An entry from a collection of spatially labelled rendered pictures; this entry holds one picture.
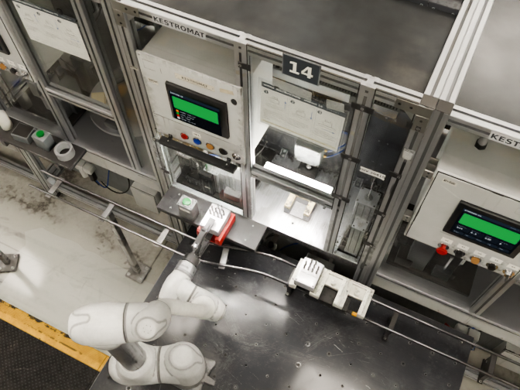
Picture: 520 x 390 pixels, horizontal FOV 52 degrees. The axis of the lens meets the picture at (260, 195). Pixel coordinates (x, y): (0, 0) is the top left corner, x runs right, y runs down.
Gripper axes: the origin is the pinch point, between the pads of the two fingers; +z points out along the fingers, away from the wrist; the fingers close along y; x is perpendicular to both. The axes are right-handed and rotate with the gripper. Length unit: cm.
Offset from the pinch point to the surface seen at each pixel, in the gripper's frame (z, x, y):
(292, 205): 30.4, -28.3, -5.7
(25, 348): -80, 89, -98
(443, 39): 49, -64, 102
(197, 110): 14, 8, 66
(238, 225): 10.0, -9.1, -8.0
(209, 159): 12.6, 4.6, 37.3
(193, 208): 4.0, 11.4, 2.4
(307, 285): -4, -51, -5
